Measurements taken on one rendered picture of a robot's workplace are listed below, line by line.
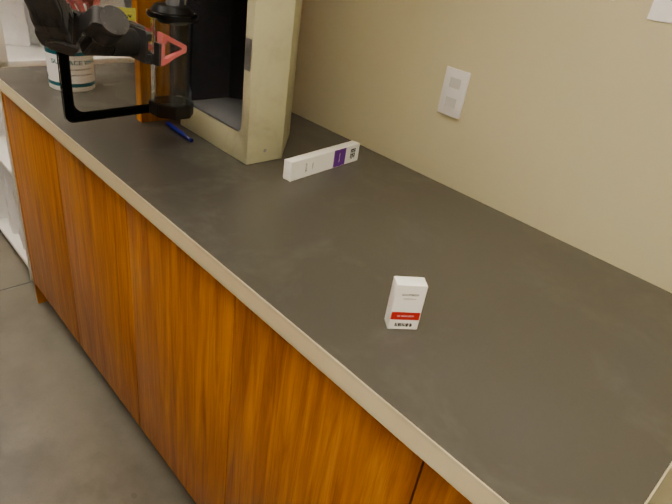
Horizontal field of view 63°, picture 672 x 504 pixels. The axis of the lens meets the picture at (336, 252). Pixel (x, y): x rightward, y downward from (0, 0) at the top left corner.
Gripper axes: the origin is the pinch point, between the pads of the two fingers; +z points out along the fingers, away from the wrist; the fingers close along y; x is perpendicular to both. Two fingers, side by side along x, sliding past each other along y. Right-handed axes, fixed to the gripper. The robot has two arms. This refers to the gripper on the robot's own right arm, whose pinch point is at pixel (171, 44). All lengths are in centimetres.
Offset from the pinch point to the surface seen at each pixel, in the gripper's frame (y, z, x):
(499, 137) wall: -58, 53, 7
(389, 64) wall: -20, 54, -1
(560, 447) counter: -107, -8, 26
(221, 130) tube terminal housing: -3.2, 13.1, 19.9
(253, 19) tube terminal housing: -14.2, 10.9, -8.6
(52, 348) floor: 56, -10, 121
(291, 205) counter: -37.2, 7.9, 25.4
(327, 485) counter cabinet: -79, -15, 56
